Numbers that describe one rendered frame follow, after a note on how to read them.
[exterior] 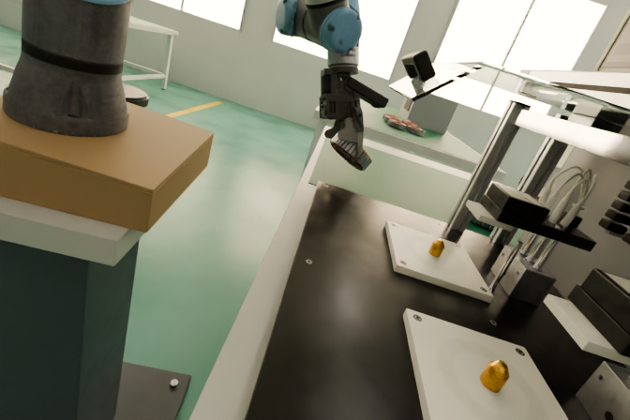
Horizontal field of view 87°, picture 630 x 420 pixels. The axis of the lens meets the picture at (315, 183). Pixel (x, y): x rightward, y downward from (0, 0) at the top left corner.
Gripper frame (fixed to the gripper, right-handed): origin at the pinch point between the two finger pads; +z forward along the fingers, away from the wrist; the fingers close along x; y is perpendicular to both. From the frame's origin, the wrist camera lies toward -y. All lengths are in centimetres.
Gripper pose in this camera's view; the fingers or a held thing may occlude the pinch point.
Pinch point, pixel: (352, 153)
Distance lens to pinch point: 83.2
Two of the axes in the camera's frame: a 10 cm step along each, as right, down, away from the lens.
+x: 2.4, 1.8, -9.6
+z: 0.2, 9.8, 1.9
